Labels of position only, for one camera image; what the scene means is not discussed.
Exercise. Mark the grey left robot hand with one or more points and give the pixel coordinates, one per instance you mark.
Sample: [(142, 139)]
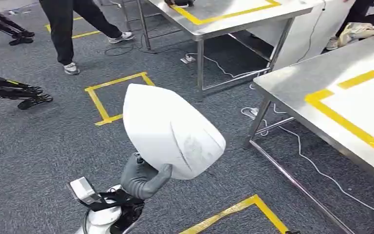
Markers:
[(138, 181)]

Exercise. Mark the white curved plastic panel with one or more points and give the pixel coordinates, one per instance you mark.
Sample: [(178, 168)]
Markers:
[(164, 129)]

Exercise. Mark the yellow floor tape outline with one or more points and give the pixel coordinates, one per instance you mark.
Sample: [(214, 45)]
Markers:
[(83, 34), (264, 210)]

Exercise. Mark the white power strip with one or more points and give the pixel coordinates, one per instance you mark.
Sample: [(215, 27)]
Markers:
[(254, 111), (188, 59)]

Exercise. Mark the black robot foot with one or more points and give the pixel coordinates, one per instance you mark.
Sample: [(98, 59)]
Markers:
[(291, 232)]

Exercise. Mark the person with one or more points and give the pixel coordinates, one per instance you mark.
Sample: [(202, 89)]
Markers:
[(61, 32), (354, 13)]

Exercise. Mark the black object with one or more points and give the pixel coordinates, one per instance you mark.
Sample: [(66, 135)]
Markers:
[(179, 2)]

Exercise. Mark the steel table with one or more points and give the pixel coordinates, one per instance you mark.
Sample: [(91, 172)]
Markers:
[(238, 17), (303, 77)]

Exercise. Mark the white partition board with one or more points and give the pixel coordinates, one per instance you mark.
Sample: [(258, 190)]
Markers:
[(303, 35)]

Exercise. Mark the patterned pale bag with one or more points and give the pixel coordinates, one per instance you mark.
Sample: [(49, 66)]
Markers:
[(358, 32)]

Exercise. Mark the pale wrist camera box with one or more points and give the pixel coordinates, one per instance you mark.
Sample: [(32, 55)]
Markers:
[(82, 190)]

